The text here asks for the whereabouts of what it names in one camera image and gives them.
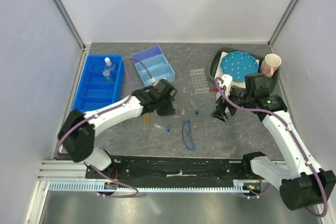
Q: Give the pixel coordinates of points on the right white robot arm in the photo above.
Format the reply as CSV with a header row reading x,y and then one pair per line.
x,y
303,183

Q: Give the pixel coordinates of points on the blue compartment bin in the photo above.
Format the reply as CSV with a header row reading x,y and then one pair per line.
x,y
96,91

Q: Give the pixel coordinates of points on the light blue box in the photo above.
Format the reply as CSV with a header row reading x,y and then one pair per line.
x,y
151,64
164,72

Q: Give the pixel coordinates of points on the light blue cable duct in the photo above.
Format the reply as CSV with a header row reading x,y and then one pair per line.
x,y
103,187

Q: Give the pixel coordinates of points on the purple plastic box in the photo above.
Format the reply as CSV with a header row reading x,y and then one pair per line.
x,y
146,54

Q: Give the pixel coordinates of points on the clear test tube rack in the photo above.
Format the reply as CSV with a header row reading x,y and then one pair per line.
x,y
199,81

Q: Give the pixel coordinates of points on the teal dotted plate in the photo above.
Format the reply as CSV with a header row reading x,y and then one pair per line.
x,y
238,65

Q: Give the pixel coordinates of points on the pink paper cup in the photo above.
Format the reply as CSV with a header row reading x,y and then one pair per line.
x,y
270,64

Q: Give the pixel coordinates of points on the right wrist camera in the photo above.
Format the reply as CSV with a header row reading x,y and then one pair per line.
x,y
225,82

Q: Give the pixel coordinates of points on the right blue cap tube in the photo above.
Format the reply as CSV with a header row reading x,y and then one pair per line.
x,y
194,106

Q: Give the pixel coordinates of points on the glass funnel dish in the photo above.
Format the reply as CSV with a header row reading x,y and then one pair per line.
x,y
179,111

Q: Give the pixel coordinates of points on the blue safety glasses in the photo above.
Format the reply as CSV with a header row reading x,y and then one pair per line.
x,y
187,138

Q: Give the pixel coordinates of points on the clear flask white cap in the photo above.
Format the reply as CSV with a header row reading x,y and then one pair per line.
x,y
109,64

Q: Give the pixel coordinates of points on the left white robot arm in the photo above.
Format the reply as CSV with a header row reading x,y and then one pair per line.
x,y
78,132

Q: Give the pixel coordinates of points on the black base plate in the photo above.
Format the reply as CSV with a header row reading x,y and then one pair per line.
x,y
172,171

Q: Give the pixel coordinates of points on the white paper sheet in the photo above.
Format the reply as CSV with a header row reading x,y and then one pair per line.
x,y
237,64

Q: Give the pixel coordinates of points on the lower blue cap tube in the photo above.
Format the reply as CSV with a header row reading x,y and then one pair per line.
x,y
161,127

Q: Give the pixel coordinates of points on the dark grey tray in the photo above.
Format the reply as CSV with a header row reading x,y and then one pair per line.
x,y
218,61

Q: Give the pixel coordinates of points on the small glass beaker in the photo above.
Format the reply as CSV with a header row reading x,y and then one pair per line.
x,y
108,76

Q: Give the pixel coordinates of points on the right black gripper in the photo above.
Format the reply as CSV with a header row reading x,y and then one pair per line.
x,y
219,112

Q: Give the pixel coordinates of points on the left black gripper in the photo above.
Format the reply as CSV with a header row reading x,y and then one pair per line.
x,y
169,111

